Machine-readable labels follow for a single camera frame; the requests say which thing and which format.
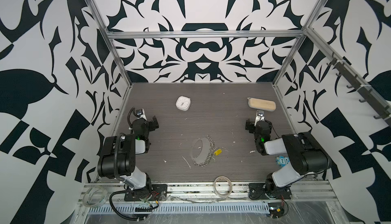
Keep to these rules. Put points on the white square timer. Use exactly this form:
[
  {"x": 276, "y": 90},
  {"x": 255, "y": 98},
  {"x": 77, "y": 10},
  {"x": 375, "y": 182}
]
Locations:
[{"x": 183, "y": 103}]

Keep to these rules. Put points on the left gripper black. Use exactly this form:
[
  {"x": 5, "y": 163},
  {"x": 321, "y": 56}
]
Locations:
[{"x": 151, "y": 123}]

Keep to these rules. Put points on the green lit circuit board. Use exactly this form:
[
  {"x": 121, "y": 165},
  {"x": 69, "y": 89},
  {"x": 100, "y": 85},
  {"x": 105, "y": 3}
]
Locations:
[{"x": 278, "y": 211}]

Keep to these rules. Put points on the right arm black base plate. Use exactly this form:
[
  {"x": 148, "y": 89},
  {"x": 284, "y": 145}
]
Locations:
[{"x": 268, "y": 191}]

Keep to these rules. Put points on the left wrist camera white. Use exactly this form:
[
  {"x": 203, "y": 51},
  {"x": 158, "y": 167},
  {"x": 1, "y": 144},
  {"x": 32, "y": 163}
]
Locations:
[{"x": 140, "y": 114}]

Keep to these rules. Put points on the clear tape roll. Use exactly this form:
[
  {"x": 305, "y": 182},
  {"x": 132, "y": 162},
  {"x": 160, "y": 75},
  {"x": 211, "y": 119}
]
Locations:
[{"x": 222, "y": 187}]

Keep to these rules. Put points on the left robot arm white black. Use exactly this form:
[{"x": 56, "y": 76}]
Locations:
[{"x": 117, "y": 159}]

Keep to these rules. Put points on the black wall hook rack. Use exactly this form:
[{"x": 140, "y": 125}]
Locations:
[{"x": 376, "y": 93}]

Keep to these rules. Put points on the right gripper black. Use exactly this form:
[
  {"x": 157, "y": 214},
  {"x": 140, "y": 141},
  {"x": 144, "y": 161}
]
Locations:
[{"x": 252, "y": 125}]

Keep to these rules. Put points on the blue owl toy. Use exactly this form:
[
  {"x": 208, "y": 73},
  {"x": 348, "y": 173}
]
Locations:
[{"x": 282, "y": 161}]

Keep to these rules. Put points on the yellow key tag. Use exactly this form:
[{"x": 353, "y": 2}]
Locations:
[{"x": 217, "y": 152}]

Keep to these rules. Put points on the white slotted cable duct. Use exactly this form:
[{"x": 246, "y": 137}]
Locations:
[{"x": 196, "y": 208}]

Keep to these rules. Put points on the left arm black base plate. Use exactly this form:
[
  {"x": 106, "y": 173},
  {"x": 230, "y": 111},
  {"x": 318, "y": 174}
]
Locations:
[{"x": 153, "y": 192}]

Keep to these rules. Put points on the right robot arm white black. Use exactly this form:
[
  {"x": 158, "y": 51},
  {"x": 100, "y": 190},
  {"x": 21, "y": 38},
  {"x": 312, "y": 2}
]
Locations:
[{"x": 306, "y": 157}]

